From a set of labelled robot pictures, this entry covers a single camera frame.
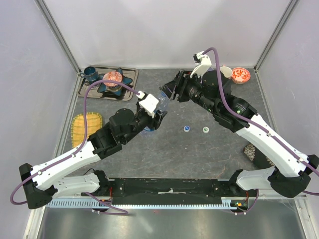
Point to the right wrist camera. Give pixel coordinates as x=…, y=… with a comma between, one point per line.
x=203, y=63

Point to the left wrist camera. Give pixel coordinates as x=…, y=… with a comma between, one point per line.
x=148, y=102

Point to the Pocari Sweat bottle cap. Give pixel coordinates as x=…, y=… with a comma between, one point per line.
x=186, y=128

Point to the blue water bottle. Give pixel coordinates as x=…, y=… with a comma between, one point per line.
x=161, y=106

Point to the green white bottle cap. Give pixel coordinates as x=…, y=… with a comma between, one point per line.
x=205, y=129

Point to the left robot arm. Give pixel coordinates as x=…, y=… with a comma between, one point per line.
x=42, y=183

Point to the red patterned bowl on tray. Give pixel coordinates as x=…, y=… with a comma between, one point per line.
x=113, y=76

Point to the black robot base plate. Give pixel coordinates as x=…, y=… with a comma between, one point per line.
x=168, y=190

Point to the red white floral bowl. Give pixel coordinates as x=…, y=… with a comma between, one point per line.
x=240, y=75

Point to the blue star-shaped dish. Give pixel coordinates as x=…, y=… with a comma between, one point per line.
x=116, y=93

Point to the blue ceramic cup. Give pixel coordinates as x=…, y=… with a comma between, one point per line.
x=90, y=74

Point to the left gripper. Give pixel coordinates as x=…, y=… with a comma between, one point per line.
x=155, y=122

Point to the black floral rectangular dish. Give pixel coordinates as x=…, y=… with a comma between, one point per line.
x=257, y=157

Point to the yellow woven plate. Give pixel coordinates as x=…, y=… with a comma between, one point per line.
x=94, y=123

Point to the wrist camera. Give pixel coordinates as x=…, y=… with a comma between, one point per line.
x=148, y=102
x=203, y=63

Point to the pink plastic cup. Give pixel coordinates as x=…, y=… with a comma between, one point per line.
x=227, y=71

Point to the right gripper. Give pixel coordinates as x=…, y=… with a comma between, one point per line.
x=183, y=81

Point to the blue cable duct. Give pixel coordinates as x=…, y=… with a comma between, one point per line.
x=89, y=203

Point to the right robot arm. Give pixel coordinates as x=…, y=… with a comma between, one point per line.
x=290, y=173

